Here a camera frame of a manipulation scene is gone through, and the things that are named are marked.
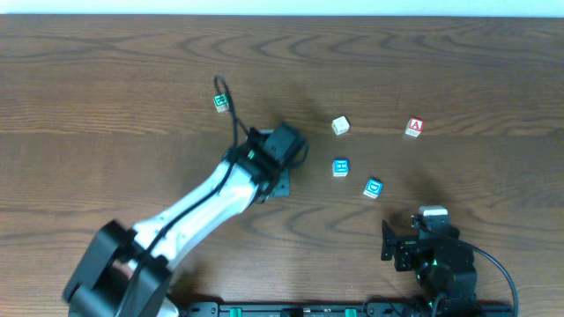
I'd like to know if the green letter block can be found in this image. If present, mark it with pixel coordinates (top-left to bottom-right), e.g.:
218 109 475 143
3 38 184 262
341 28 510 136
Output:
213 93 230 113

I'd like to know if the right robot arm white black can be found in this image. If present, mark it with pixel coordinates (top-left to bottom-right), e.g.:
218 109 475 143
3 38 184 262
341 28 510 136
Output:
381 211 479 316

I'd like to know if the cream wooden block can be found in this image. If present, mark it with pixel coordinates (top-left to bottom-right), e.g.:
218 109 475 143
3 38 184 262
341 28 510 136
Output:
331 115 350 136

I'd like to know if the black mounting rail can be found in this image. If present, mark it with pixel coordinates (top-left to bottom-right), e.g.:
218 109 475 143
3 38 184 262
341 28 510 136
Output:
169 300 516 317

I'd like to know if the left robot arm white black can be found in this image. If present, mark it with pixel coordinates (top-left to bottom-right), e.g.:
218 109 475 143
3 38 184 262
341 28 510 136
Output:
63 123 308 317

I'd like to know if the red letter A block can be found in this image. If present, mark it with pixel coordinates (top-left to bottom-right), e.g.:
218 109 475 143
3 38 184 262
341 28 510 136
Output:
404 117 425 137

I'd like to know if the blue letter H block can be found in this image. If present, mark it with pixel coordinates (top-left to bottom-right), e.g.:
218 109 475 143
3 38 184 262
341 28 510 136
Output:
332 159 349 177

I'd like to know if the blue letter D block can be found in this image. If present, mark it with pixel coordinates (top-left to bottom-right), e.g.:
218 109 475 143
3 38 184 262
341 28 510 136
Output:
363 179 383 199

